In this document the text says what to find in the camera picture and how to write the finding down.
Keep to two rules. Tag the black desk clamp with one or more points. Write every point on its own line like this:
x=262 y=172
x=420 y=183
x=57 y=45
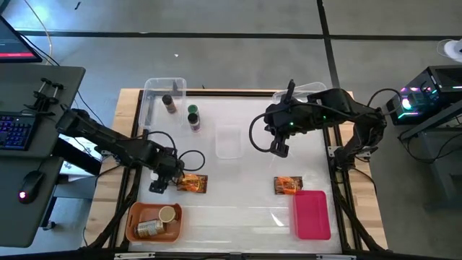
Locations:
x=45 y=94

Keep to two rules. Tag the white round object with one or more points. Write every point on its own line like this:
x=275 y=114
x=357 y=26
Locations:
x=451 y=48

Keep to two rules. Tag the RGB-lit computer tower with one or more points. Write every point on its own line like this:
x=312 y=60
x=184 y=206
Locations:
x=422 y=94

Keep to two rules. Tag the orange plastic tray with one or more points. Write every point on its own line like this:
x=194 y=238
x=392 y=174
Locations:
x=139 y=213

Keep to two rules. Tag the black-lid brown spice jar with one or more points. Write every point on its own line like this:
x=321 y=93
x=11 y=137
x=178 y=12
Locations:
x=169 y=103

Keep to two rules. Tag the grey side stand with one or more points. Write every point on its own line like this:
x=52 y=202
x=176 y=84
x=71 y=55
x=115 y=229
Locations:
x=444 y=162

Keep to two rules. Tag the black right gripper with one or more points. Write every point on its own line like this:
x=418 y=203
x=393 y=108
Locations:
x=279 y=126

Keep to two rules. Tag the clear plastic bin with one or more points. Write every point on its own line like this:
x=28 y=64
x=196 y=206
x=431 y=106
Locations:
x=151 y=94
x=307 y=88

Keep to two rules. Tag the white printed paper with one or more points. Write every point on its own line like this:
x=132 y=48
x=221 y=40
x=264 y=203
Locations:
x=77 y=173

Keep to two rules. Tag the small frosted plastic container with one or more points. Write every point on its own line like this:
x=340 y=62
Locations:
x=228 y=142

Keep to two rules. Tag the gold-lid seasoning jar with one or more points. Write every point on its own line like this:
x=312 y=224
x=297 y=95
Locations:
x=167 y=214
x=149 y=228

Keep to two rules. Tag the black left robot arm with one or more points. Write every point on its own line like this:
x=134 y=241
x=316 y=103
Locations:
x=119 y=144

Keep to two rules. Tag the black aluminium table frame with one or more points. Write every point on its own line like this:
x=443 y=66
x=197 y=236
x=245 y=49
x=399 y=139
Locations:
x=234 y=94

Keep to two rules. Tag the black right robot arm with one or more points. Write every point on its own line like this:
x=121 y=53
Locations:
x=343 y=108

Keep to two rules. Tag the pink plastic tray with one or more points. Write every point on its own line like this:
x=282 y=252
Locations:
x=311 y=215

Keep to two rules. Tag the purple-label garlic powder jar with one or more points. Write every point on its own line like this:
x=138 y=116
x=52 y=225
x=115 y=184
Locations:
x=194 y=122

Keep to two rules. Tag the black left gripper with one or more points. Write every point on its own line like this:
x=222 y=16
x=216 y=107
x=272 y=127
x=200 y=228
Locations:
x=164 y=173

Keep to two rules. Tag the computer monitor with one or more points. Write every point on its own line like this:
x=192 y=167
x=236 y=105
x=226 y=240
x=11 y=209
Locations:
x=14 y=43

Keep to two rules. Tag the backlit black keyboard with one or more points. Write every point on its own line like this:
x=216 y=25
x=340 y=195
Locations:
x=14 y=130

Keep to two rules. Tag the dark grey desk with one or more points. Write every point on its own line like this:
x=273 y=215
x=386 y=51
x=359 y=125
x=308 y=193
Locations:
x=43 y=90

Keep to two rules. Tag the black computer mouse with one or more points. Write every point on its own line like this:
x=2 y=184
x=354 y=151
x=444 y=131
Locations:
x=30 y=186

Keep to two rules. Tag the orange spice packet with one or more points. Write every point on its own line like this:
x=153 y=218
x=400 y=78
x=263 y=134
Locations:
x=287 y=185
x=193 y=183

